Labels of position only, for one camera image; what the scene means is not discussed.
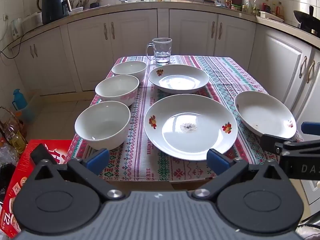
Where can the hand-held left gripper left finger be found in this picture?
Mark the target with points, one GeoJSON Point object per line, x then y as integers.
{"type": "Point", "coordinates": [98, 158]}

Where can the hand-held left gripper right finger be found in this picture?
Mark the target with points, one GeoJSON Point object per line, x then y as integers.
{"type": "Point", "coordinates": [217, 160]}

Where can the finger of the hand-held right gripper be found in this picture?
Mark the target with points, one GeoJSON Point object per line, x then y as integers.
{"type": "Point", "coordinates": [311, 128]}
{"type": "Point", "coordinates": [271, 142]}

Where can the white bowl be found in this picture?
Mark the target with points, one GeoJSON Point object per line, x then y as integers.
{"type": "Point", "coordinates": [115, 90]}
{"type": "Point", "coordinates": [100, 125]}
{"type": "Point", "coordinates": [128, 68]}

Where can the large white floral plate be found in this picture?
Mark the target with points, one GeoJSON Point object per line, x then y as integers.
{"type": "Point", "coordinates": [175, 135]}

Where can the patterned striped tablecloth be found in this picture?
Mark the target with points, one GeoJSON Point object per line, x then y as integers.
{"type": "Point", "coordinates": [140, 120]}

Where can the red cardboard box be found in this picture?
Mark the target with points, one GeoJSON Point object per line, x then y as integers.
{"type": "Point", "coordinates": [22, 177]}

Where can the cooking oil bottle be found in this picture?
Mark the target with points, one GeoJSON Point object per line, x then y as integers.
{"type": "Point", "coordinates": [13, 136]}

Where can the blue thermos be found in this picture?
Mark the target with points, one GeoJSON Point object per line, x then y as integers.
{"type": "Point", "coordinates": [19, 100]}

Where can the white kitchen cabinets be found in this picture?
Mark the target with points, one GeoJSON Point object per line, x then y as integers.
{"type": "Point", "coordinates": [87, 55]}

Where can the black wok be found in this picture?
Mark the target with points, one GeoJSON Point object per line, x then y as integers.
{"type": "Point", "coordinates": [305, 20]}

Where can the white tray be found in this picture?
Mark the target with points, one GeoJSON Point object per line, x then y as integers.
{"type": "Point", "coordinates": [271, 16]}

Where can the orange oil bottle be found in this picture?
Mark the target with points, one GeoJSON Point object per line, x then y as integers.
{"type": "Point", "coordinates": [280, 10]}

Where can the clear glass mug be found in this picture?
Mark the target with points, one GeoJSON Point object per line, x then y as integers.
{"type": "Point", "coordinates": [162, 50]}

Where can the clear condiment bottle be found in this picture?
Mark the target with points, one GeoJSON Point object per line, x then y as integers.
{"type": "Point", "coordinates": [256, 7]}

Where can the dish drainer with utensils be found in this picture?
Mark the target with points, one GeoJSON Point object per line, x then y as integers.
{"type": "Point", "coordinates": [77, 8]}

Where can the white appliance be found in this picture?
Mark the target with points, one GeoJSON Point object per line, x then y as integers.
{"type": "Point", "coordinates": [32, 21]}

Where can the white electric kettle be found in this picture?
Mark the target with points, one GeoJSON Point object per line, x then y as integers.
{"type": "Point", "coordinates": [16, 28]}

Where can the wall power outlet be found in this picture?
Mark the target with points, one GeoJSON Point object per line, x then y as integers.
{"type": "Point", "coordinates": [5, 17]}

